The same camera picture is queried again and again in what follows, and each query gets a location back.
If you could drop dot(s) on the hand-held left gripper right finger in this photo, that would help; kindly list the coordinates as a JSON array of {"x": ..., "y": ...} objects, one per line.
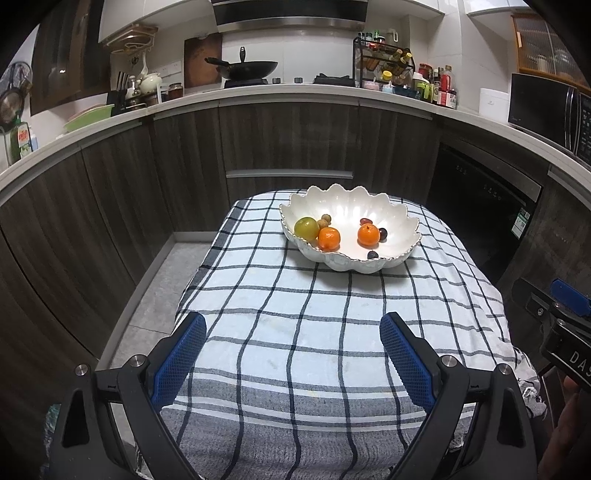
[{"x": 408, "y": 364}]

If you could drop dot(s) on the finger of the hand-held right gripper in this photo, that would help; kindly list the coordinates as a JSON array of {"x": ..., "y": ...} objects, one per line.
[
  {"x": 533, "y": 297},
  {"x": 570, "y": 295}
]

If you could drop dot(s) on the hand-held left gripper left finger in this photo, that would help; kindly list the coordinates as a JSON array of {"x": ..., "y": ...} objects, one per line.
[{"x": 182, "y": 360}]

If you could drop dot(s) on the mandarin orange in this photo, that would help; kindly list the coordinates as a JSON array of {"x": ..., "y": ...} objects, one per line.
[
  {"x": 368, "y": 235},
  {"x": 328, "y": 239}
]

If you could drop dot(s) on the white scalloped bowl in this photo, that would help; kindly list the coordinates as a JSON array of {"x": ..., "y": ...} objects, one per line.
[{"x": 351, "y": 207}]

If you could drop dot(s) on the person's right hand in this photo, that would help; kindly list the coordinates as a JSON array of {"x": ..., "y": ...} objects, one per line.
[{"x": 572, "y": 406}]

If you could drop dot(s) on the black dishwasher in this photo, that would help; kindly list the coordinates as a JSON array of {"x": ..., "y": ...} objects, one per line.
[{"x": 471, "y": 207}]

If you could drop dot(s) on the checked tablecloth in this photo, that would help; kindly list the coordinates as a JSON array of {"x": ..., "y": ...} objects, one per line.
[{"x": 286, "y": 323}]

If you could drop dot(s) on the black microwave oven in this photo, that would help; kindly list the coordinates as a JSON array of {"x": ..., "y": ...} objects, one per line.
[{"x": 540, "y": 106}]

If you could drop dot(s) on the red and white carton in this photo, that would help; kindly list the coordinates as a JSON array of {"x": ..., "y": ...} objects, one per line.
[{"x": 447, "y": 99}]

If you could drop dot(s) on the dark sauce bottle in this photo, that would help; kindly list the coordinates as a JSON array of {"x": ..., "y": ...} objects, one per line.
[{"x": 436, "y": 87}]

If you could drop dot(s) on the red sauce bottle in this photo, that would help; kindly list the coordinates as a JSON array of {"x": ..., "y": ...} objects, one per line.
[{"x": 445, "y": 81}]

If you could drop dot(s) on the teal dish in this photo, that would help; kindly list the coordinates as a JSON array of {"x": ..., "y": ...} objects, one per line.
[{"x": 401, "y": 90}]

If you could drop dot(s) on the dark wood kitchen cabinets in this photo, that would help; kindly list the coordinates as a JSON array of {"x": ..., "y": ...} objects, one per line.
[{"x": 286, "y": 134}]

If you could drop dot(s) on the wooden glass door cabinet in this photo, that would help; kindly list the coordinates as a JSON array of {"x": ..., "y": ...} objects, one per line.
[{"x": 540, "y": 46}]

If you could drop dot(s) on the red jar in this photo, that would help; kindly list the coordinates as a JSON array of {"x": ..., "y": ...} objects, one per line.
[{"x": 425, "y": 69}]

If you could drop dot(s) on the brown glass jar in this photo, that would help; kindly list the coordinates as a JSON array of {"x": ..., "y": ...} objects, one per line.
[{"x": 174, "y": 90}]

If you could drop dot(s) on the green dish soap bottle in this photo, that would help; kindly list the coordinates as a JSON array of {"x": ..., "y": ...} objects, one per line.
[{"x": 21, "y": 143}]

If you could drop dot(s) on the black knife block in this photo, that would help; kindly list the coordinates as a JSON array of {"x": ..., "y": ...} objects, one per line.
[{"x": 117, "y": 94}]

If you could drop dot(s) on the white teapot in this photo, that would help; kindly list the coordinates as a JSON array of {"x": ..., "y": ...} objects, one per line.
[{"x": 150, "y": 83}]

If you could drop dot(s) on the white kitchen countertop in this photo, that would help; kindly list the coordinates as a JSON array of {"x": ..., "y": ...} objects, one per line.
[{"x": 277, "y": 91}]

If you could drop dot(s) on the black spice rack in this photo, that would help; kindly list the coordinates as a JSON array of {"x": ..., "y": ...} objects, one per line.
[{"x": 369, "y": 55}]

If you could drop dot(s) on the black stove grate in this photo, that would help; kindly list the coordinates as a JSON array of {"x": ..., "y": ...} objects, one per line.
[{"x": 332, "y": 79}]

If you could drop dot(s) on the wooden cutting board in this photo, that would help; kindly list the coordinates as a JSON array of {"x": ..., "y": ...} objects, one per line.
[{"x": 201, "y": 64}]

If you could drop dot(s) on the black wok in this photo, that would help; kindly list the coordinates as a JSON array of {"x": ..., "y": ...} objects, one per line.
[{"x": 251, "y": 69}]

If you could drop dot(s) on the hanging metal strainer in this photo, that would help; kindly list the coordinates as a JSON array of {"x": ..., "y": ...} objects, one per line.
[{"x": 11, "y": 99}]

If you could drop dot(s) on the dark wood upper cabinet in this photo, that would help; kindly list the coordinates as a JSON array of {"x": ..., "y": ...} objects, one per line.
[{"x": 69, "y": 50}]

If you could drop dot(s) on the white upper cabinet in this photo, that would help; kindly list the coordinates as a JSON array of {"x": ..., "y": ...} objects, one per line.
[{"x": 152, "y": 11}]

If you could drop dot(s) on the range hood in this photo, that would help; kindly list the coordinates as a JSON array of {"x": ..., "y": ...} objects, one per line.
[{"x": 291, "y": 14}]

